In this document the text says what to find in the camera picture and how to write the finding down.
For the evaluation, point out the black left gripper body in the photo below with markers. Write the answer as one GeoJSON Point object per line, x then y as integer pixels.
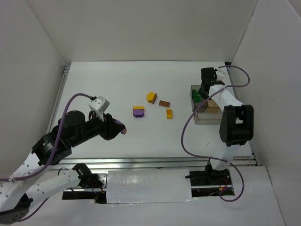
{"type": "Point", "coordinates": [107, 128]}

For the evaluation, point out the brown flat lego plate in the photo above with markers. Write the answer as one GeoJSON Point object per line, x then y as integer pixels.
{"type": "Point", "coordinates": [154, 98]}

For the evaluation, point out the green curved lego brick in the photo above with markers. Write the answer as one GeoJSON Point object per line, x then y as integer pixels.
{"type": "Point", "coordinates": [194, 93]}

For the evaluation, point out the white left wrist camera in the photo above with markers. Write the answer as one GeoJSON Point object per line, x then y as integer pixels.
{"type": "Point", "coordinates": [99, 105]}

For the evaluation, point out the yellow curved lego brick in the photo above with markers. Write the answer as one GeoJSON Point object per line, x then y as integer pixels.
{"type": "Point", "coordinates": [169, 114]}

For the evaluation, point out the brown flat lego brick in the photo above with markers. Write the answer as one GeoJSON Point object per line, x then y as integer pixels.
{"type": "Point", "coordinates": [164, 103]}

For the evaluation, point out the purple round lego brick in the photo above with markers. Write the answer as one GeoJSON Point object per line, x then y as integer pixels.
{"type": "Point", "coordinates": [138, 113]}

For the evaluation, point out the white foil board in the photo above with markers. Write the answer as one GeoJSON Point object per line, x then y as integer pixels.
{"type": "Point", "coordinates": [148, 186]}

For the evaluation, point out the green lego brick in bin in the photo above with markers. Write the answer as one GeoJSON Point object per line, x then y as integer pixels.
{"type": "Point", "coordinates": [197, 99]}

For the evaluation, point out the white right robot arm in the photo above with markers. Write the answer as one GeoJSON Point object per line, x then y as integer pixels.
{"type": "Point", "coordinates": [236, 127]}

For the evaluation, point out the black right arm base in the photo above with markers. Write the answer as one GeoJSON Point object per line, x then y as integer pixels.
{"type": "Point", "coordinates": [209, 177]}

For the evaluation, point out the yellow rectangular lego brick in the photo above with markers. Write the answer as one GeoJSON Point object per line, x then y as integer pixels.
{"type": "Point", "coordinates": [138, 108]}

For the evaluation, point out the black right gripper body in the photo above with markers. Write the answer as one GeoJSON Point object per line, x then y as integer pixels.
{"type": "Point", "coordinates": [207, 78]}

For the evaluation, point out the yellow round lego brick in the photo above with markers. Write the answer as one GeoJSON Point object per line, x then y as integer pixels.
{"type": "Point", "coordinates": [149, 97]}

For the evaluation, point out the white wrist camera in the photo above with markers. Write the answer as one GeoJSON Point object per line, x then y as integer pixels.
{"type": "Point", "coordinates": [220, 74]}
{"type": "Point", "coordinates": [99, 105]}

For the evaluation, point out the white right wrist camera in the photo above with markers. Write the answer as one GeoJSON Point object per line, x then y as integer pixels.
{"type": "Point", "coordinates": [220, 74]}

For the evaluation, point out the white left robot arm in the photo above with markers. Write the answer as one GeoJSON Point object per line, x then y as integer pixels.
{"type": "Point", "coordinates": [21, 191]}

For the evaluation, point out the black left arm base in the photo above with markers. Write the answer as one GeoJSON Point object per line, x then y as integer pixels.
{"type": "Point", "coordinates": [84, 178]}

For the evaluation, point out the clear transparent bin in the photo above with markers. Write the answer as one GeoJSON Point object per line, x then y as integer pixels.
{"type": "Point", "coordinates": [208, 117]}

